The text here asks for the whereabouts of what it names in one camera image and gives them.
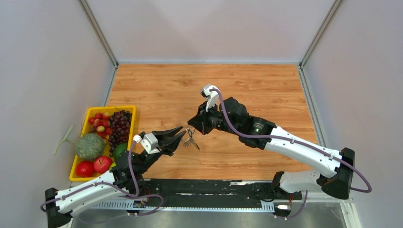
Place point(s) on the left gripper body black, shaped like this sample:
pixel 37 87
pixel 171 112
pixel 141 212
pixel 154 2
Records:
pixel 162 149

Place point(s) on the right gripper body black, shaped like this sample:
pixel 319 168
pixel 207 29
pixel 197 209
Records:
pixel 213 116

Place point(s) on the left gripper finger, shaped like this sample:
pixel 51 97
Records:
pixel 167 134
pixel 178 137

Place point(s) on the metal keyring with keys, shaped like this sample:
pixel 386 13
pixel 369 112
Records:
pixel 190 140

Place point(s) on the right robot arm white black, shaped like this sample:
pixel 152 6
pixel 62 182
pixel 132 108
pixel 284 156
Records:
pixel 331 169

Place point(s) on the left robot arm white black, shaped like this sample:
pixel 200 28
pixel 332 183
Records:
pixel 125 179

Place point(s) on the green avocado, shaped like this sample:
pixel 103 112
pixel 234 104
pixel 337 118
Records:
pixel 119 149

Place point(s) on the dark purple grape bunch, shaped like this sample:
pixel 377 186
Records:
pixel 121 127

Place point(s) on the small red fruits pile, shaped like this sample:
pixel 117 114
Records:
pixel 100 124

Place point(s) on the red apple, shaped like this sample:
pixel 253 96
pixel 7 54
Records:
pixel 102 164

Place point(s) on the green netted melon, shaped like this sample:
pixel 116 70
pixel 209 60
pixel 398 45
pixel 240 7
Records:
pixel 89 147

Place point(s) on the yellow plastic tray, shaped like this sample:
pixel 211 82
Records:
pixel 86 127

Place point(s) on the red tomato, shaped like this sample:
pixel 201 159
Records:
pixel 85 169

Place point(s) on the green plant stem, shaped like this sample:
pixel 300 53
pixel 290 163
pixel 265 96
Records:
pixel 65 139

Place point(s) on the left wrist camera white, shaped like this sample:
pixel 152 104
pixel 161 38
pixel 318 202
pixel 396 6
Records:
pixel 149 142

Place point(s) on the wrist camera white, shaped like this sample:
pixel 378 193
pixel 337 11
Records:
pixel 149 142
pixel 211 95

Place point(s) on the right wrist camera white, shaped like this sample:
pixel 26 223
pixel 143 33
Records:
pixel 211 95

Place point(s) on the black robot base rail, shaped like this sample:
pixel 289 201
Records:
pixel 209 195

